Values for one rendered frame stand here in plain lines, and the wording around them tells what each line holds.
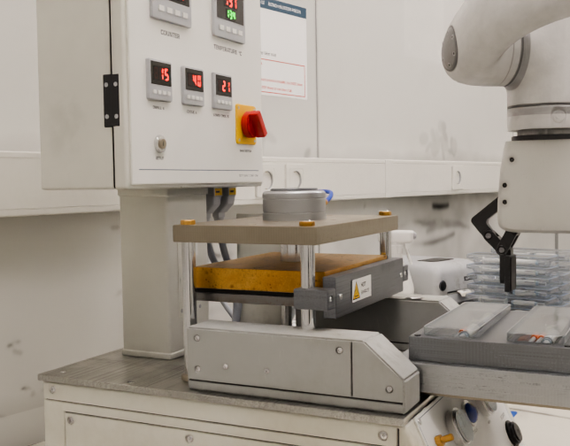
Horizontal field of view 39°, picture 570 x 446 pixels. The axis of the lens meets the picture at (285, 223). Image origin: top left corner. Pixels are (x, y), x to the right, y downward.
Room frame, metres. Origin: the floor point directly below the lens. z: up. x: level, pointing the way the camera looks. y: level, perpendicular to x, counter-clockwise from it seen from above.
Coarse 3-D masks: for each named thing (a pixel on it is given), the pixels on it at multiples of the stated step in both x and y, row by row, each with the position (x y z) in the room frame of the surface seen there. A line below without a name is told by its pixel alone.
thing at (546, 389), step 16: (432, 368) 0.80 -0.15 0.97; (448, 368) 0.79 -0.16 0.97; (464, 368) 0.79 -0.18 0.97; (480, 368) 0.78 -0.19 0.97; (496, 368) 0.78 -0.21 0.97; (432, 384) 0.80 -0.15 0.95; (448, 384) 0.79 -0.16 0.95; (464, 384) 0.79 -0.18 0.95; (480, 384) 0.78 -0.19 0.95; (496, 384) 0.77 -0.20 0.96; (512, 384) 0.77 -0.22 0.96; (528, 384) 0.76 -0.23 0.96; (544, 384) 0.75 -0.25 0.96; (560, 384) 0.75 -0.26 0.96; (480, 400) 0.80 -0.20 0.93; (496, 400) 0.79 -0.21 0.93; (512, 400) 0.77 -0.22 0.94; (528, 400) 0.76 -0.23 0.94; (544, 400) 0.75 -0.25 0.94; (560, 400) 0.75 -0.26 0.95
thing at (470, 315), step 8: (464, 304) 0.97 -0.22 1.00; (472, 304) 0.96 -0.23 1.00; (480, 304) 0.96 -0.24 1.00; (488, 304) 0.96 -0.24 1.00; (496, 304) 0.96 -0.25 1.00; (504, 304) 0.96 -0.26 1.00; (448, 312) 0.91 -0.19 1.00; (456, 312) 0.91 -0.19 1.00; (464, 312) 0.91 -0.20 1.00; (472, 312) 0.91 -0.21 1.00; (480, 312) 0.91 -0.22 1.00; (488, 312) 0.91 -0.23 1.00; (496, 312) 0.90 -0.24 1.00; (440, 320) 0.86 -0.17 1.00; (448, 320) 0.86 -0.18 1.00; (456, 320) 0.86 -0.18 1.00; (464, 320) 0.86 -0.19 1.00; (472, 320) 0.86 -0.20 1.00; (480, 320) 0.86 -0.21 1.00; (456, 328) 0.81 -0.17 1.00; (464, 328) 0.81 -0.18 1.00; (472, 328) 0.81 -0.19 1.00
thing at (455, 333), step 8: (504, 312) 0.93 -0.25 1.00; (488, 320) 0.85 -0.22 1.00; (496, 320) 0.89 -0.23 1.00; (424, 328) 0.83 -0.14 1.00; (432, 328) 0.82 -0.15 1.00; (440, 328) 0.82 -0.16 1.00; (448, 328) 0.81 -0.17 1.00; (480, 328) 0.82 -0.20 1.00; (488, 328) 0.85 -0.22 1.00; (448, 336) 0.81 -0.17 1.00; (456, 336) 0.81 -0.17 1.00; (464, 336) 0.81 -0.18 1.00; (472, 336) 0.80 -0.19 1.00
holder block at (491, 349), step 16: (512, 320) 0.90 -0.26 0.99; (416, 336) 0.82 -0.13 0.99; (432, 336) 0.82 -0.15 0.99; (480, 336) 0.81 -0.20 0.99; (496, 336) 0.81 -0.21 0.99; (416, 352) 0.82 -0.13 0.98; (432, 352) 0.81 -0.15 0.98; (448, 352) 0.80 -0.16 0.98; (464, 352) 0.80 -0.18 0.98; (480, 352) 0.79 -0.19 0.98; (496, 352) 0.78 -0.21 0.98; (512, 352) 0.78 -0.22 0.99; (528, 352) 0.77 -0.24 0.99; (544, 352) 0.76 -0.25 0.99; (560, 352) 0.76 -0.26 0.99; (512, 368) 0.78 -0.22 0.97; (528, 368) 0.77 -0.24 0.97; (544, 368) 0.76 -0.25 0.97; (560, 368) 0.76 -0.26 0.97
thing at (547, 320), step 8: (528, 312) 0.90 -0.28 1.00; (536, 312) 0.90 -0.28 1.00; (544, 312) 0.90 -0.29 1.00; (552, 312) 0.90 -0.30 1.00; (560, 312) 0.90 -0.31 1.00; (568, 312) 0.90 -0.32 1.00; (520, 320) 0.85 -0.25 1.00; (528, 320) 0.85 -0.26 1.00; (536, 320) 0.85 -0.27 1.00; (544, 320) 0.85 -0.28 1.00; (552, 320) 0.85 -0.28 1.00; (560, 320) 0.85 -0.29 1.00; (568, 320) 0.85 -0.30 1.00; (512, 328) 0.81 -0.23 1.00; (520, 328) 0.81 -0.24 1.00; (528, 328) 0.81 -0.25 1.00; (536, 328) 0.80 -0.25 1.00; (544, 328) 0.80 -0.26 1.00; (552, 328) 0.80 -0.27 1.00; (560, 328) 0.80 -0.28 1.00; (568, 328) 0.80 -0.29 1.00
